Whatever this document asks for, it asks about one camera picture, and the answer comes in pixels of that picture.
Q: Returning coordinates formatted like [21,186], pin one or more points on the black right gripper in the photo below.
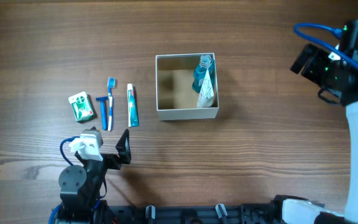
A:
[309,70]

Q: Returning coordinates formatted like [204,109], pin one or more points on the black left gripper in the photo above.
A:
[122,146]

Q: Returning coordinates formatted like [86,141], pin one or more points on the green white soap box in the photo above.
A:
[82,108]

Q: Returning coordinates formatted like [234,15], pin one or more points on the white lotion tube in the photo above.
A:
[206,95]

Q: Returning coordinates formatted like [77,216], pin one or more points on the blue mouthwash bottle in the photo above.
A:
[206,63]

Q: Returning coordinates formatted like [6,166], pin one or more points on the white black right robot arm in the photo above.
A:
[290,209]

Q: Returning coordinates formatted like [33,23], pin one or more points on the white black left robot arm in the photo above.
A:
[80,183]

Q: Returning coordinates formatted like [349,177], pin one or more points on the teal toothpaste tube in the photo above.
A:
[133,118]

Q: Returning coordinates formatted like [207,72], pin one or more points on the blue disposable razor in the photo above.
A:
[102,100]

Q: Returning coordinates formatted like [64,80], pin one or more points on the blue white toothbrush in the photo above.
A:
[111,84]

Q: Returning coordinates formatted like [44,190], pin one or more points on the white open cardboard box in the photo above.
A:
[175,98]

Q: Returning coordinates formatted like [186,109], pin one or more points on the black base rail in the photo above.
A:
[245,213]

